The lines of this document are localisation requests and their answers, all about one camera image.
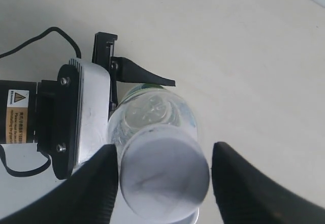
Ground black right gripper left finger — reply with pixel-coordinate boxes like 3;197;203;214
17;144;119;224

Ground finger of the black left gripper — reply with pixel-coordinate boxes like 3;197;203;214
112;57;176;86

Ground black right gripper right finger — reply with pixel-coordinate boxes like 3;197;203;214
211;142;324;223

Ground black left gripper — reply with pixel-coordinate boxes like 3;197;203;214
1;32;117;179

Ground clear plastic lime drink bottle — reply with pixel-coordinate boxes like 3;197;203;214
107;83;201;224

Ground white bottle cap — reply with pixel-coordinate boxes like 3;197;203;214
120;124;210;223

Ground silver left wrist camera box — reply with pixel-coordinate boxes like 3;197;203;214
69;58;110;166

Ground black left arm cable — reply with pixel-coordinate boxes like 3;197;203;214
0;26;82;178

